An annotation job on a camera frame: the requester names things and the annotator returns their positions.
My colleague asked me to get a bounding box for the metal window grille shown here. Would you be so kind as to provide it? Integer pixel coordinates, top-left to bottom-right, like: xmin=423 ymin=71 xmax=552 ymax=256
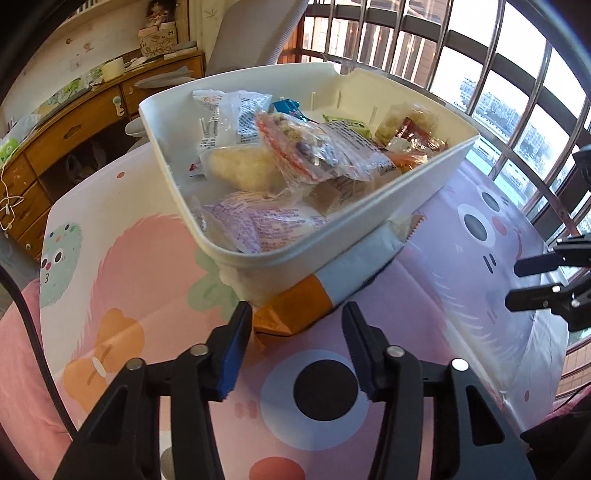
xmin=277 ymin=0 xmax=591 ymax=388

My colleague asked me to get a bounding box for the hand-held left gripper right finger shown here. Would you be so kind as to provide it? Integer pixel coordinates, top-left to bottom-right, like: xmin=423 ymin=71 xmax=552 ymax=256
xmin=342 ymin=302 xmax=536 ymax=480

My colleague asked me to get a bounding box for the drawn-on cardboard box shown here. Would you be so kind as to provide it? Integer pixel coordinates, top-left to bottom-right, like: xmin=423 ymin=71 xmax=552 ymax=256
xmin=139 ymin=25 xmax=178 ymax=58

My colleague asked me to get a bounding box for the pink blanket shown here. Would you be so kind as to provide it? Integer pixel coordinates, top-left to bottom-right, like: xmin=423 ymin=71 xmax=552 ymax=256
xmin=0 ymin=277 xmax=79 ymax=444

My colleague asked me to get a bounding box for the wooden desk with drawers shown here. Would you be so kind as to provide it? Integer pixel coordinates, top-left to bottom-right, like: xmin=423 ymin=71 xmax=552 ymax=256
xmin=0 ymin=48 xmax=206 ymax=261

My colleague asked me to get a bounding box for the grey bread packet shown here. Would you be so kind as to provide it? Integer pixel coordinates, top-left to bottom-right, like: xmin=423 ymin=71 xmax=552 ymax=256
xmin=318 ymin=124 xmax=403 ymax=217

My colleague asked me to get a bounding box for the black cable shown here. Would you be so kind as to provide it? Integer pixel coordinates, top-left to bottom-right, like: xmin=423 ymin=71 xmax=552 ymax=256
xmin=0 ymin=265 xmax=77 ymax=437

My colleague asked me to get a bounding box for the clear mixed nuts packet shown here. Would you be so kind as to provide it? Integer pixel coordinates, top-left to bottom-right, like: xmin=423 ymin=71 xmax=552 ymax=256
xmin=255 ymin=112 xmax=354 ymax=188

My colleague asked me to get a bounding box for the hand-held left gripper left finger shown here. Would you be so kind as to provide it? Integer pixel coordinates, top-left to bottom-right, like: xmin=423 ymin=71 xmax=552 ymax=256
xmin=53 ymin=301 xmax=253 ymax=480

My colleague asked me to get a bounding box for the printed white bun packet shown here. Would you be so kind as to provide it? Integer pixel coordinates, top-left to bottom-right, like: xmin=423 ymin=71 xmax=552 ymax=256
xmin=201 ymin=191 xmax=326 ymax=254

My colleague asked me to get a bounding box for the white snack packet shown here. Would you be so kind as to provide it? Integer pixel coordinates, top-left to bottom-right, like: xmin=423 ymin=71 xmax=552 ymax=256
xmin=191 ymin=89 xmax=273 ymax=153

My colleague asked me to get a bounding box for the grey bag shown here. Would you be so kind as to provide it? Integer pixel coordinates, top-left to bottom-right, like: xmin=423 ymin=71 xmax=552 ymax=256
xmin=65 ymin=138 xmax=112 ymax=181

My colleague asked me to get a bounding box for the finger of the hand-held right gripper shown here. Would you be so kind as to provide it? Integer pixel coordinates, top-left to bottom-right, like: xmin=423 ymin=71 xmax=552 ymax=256
xmin=505 ymin=277 xmax=591 ymax=330
xmin=515 ymin=233 xmax=591 ymax=278

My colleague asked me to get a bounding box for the orange and blue snack packet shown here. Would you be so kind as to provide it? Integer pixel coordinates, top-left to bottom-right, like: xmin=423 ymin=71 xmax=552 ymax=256
xmin=253 ymin=216 xmax=424 ymax=337

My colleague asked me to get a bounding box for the white plastic storage bin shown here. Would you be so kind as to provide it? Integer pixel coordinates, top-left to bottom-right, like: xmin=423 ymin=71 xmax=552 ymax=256
xmin=139 ymin=62 xmax=479 ymax=308

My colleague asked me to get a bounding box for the grey office chair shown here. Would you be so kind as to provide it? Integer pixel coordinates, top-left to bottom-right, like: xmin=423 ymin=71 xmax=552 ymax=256
xmin=124 ymin=0 xmax=308 ymax=153

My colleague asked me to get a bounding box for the small doll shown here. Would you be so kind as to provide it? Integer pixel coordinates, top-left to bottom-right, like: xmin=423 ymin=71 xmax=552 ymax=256
xmin=145 ymin=0 xmax=178 ymax=31

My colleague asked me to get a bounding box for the round pale cookie packet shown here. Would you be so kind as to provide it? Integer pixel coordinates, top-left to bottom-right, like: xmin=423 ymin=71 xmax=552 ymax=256
xmin=207 ymin=144 xmax=279 ymax=191

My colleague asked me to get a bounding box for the small blue snack packet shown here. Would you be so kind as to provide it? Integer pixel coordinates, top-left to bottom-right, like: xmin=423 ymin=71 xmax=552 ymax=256
xmin=271 ymin=98 xmax=306 ymax=121

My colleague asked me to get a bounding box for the small green snack packet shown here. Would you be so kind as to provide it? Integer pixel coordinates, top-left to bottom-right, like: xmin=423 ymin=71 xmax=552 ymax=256
xmin=322 ymin=114 xmax=373 ymax=138

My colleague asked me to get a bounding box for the brown snack packet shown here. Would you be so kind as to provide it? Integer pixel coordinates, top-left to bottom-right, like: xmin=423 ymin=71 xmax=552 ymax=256
xmin=394 ymin=117 xmax=450 ymax=155

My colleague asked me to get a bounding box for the cream cup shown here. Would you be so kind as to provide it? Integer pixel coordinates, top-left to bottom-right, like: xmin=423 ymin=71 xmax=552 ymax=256
xmin=100 ymin=58 xmax=124 ymax=83

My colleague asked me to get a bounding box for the white charger cable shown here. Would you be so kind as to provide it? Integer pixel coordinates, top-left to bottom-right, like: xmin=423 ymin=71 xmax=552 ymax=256
xmin=0 ymin=166 xmax=26 ymax=232

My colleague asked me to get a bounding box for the cartoon printed table cover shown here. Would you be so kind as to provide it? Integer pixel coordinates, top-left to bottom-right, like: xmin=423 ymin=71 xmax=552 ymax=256
xmin=39 ymin=134 xmax=571 ymax=480

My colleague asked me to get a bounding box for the pale rice cracker packet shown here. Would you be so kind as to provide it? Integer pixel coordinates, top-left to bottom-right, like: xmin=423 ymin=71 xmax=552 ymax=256
xmin=375 ymin=103 xmax=438 ymax=145

